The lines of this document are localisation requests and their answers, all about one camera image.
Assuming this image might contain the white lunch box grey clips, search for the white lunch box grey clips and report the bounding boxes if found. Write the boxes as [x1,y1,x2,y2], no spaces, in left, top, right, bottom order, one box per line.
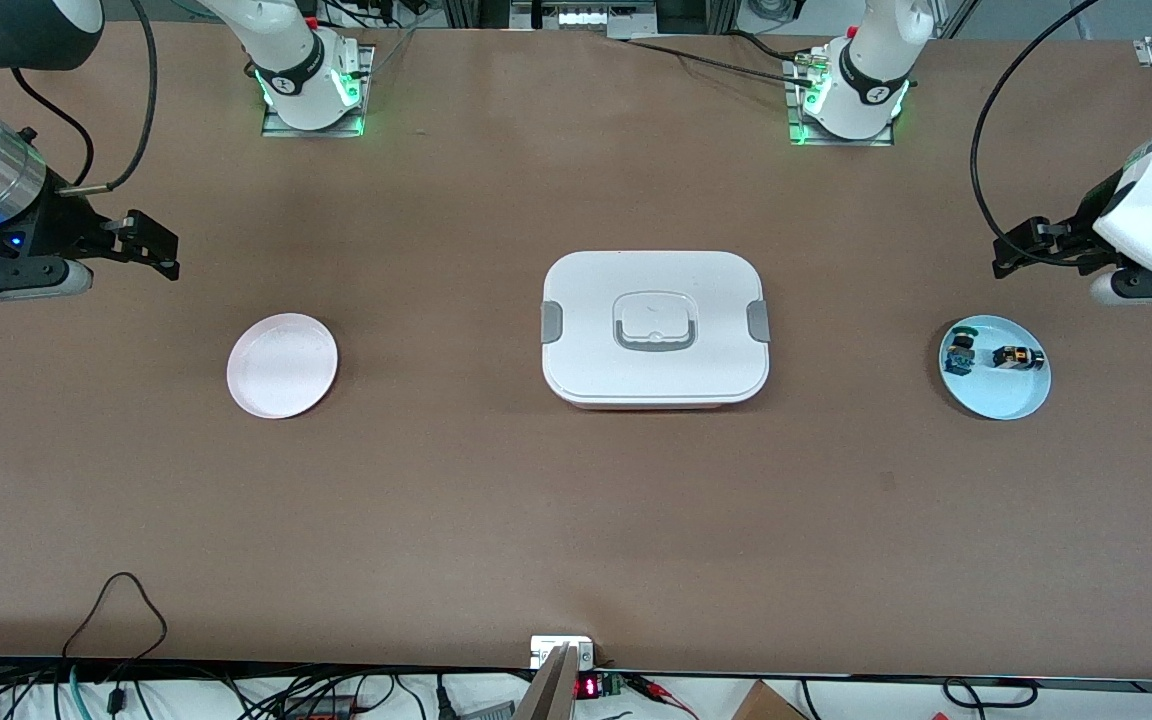
[541,250,770,411]

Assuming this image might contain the small white socket box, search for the small white socket box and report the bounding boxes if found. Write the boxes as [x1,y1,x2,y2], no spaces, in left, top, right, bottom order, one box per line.
[530,636,595,669]

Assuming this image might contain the light blue round plate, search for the light blue round plate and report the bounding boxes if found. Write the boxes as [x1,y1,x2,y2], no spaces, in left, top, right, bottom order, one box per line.
[939,315,1052,421]

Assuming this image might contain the pink round plate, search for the pink round plate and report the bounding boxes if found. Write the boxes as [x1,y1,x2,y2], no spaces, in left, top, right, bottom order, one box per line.
[227,313,339,419]

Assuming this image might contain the white power strip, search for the white power strip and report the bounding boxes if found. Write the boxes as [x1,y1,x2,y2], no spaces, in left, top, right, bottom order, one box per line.
[511,0,659,31]

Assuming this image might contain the brown cardboard piece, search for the brown cardboard piece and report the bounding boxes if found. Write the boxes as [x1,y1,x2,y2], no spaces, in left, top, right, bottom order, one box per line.
[731,680,807,720]

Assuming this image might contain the grey angled bar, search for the grey angled bar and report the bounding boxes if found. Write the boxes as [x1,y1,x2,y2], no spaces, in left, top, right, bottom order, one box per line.
[514,645,579,720]

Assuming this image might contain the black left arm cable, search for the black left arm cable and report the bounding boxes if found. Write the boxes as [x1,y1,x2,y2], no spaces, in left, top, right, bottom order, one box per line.
[971,0,1102,251]

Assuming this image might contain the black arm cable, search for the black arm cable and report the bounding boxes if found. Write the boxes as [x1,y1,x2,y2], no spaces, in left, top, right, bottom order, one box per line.
[11,0,157,196]
[971,0,1102,251]

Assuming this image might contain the green blue push-button switch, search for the green blue push-button switch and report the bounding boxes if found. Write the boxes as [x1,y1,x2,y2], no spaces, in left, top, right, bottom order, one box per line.
[943,325,978,377]

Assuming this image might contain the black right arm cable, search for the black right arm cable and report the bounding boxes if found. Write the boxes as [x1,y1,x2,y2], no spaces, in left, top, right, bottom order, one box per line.
[11,0,157,196]

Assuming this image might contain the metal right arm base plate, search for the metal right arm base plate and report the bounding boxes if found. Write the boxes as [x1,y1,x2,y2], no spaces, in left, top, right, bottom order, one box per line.
[261,45,375,138]

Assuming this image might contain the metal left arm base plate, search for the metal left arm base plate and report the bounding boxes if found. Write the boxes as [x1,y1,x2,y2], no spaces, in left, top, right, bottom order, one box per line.
[786,55,895,148]

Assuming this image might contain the black cable across table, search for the black cable across table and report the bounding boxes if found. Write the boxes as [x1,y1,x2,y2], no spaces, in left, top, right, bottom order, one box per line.
[626,38,817,89]

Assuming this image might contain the thin black looped cable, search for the thin black looped cable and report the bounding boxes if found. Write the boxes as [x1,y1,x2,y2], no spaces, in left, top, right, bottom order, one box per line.
[61,572,169,661]

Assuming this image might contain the black cable flat loop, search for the black cable flat loop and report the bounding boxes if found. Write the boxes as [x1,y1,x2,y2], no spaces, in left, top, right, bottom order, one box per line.
[941,678,1037,711]

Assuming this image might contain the red black probe wires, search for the red black probe wires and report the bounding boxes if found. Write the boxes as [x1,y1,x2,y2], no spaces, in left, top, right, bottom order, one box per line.
[626,675,702,720]

